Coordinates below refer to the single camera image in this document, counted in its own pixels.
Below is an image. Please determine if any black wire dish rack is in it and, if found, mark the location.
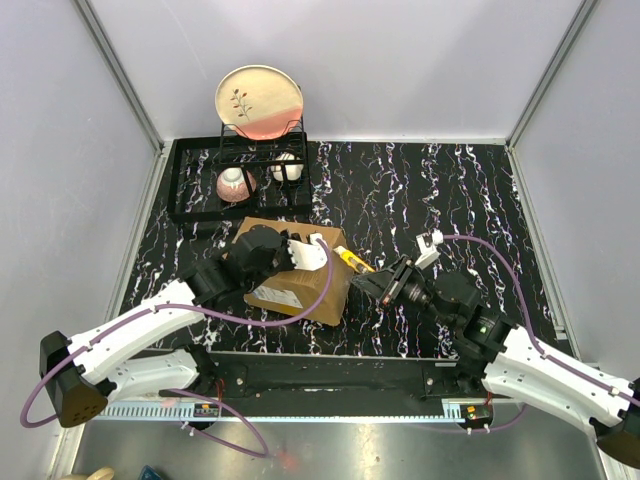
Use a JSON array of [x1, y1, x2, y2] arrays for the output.
[[166, 119, 312, 224]]

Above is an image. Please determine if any beige pink floral plate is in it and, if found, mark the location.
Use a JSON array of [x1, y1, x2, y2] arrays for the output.
[[215, 65, 304, 141]]

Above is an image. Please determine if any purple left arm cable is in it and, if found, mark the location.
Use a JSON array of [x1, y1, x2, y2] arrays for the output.
[[19, 236, 335, 458]]

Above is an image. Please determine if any small white cup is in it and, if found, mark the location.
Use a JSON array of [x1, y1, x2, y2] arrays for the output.
[[269, 153, 304, 183]]

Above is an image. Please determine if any brown cardboard express box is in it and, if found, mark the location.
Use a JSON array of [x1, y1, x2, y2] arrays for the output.
[[235, 217, 354, 326]]

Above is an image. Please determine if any dark blue tray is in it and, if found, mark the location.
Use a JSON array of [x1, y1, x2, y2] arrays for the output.
[[138, 465, 163, 480]]

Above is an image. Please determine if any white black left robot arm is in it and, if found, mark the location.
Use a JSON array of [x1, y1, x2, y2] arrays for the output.
[[39, 225, 302, 428]]

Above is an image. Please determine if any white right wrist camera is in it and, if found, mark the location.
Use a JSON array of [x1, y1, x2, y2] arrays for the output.
[[415, 230, 444, 270]]

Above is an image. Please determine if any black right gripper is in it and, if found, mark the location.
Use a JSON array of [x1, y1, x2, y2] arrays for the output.
[[351, 254, 456, 329]]

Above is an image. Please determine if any yellow utility knife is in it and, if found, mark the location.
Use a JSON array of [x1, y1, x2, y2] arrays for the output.
[[333, 246, 375, 274]]

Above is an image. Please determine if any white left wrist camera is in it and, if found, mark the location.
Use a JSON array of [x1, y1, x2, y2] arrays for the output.
[[288, 233, 328, 272]]

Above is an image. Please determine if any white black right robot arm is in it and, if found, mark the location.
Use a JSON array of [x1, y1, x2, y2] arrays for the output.
[[352, 256, 639, 468]]

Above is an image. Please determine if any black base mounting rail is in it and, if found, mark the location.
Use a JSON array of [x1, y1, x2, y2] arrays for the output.
[[185, 345, 490, 400]]

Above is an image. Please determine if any pink patterned bowl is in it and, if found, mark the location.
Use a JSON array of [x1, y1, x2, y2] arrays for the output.
[[216, 167, 256, 203]]

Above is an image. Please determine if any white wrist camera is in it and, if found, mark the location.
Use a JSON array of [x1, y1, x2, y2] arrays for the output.
[[415, 230, 444, 270], [288, 233, 328, 272]]

